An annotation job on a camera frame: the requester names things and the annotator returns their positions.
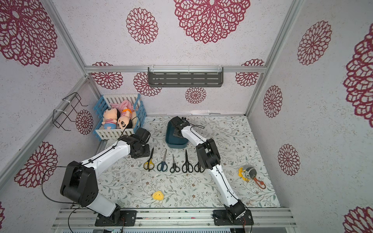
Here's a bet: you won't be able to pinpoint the teal plastic storage box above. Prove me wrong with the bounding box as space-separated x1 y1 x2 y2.
165 121 188 149

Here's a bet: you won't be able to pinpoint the yellow black handled scissors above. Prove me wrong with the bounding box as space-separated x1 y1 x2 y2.
143 148 155 171

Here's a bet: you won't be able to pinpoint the blue handled scissors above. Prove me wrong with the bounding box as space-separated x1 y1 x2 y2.
157 150 168 172

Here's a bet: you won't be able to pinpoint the small grey handled scissors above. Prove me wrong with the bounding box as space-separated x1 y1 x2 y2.
170 155 180 173

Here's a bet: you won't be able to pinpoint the large black scissors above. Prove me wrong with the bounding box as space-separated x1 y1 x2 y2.
182 150 193 173

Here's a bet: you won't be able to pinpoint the black handled steel scissors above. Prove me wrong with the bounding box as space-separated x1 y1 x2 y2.
194 162 205 173

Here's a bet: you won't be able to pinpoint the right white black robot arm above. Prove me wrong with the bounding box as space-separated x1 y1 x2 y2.
170 116 246 224

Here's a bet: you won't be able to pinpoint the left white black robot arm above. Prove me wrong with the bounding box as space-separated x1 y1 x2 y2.
60 128 151 217

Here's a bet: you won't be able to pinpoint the plush doll orange collar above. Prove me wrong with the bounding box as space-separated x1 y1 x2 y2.
117 108 137 130

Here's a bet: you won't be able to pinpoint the blue white slatted crate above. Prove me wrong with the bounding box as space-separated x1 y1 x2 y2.
94 94 146 141

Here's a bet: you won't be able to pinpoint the pink cloth in crate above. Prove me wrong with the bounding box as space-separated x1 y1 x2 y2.
110 100 134 112

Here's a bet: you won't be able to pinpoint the yellow plush toy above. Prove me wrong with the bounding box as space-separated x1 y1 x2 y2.
152 191 164 201

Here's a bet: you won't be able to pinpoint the grey yellow toy duck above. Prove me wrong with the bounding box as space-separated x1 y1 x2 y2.
238 166 267 189

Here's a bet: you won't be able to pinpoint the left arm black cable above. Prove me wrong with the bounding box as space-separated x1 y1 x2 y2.
41 116 142 233

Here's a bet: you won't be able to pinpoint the grey wall shelf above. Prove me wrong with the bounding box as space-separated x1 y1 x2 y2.
147 67 224 88

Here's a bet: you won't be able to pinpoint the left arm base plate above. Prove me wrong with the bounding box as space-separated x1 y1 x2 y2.
94 210 137 227

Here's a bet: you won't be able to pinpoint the black wire wall rack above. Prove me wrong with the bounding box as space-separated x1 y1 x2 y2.
51 92 87 132

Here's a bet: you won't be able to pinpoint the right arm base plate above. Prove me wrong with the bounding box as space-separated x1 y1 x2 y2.
212 210 254 226

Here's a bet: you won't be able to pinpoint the aluminium mounting rail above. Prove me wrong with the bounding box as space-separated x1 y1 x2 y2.
51 207 297 230

